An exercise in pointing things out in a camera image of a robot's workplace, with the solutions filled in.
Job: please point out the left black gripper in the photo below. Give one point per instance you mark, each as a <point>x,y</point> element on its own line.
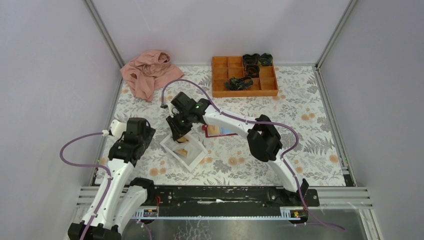
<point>150,133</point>

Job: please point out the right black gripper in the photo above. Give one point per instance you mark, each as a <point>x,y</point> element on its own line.
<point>177,131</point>

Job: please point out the white plastic card box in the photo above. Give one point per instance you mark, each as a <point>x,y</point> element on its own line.
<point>188,150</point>

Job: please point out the red card holder wallet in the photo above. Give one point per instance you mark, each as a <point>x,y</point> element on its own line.
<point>224,132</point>

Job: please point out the gold VIP card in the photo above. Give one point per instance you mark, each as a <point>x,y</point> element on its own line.
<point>213,130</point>

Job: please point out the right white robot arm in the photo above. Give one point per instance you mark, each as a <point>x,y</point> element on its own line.
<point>264,141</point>

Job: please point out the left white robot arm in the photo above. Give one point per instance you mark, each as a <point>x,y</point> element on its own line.
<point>108,214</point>

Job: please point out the loose gold card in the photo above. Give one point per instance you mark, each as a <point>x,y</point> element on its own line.
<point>182,152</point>

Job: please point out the pink crumpled cloth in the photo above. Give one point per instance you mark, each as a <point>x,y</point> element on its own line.
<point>148,72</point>

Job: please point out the camouflage rolled belt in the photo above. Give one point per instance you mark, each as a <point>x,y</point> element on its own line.
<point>239,84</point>

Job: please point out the orange compartment tray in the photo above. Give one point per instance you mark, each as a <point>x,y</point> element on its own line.
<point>226,67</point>

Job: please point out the dark rolled belt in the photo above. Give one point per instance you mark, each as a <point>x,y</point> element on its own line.
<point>252,70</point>

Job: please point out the black rolled belt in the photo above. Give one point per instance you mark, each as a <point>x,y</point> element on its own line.
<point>250,59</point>

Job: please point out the green rolled belt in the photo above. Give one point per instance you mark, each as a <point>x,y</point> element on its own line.
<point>265,60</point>

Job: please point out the floral table mat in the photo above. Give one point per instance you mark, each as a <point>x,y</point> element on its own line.
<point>298,104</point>

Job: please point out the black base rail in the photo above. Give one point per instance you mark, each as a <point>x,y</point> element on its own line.
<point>168,201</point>

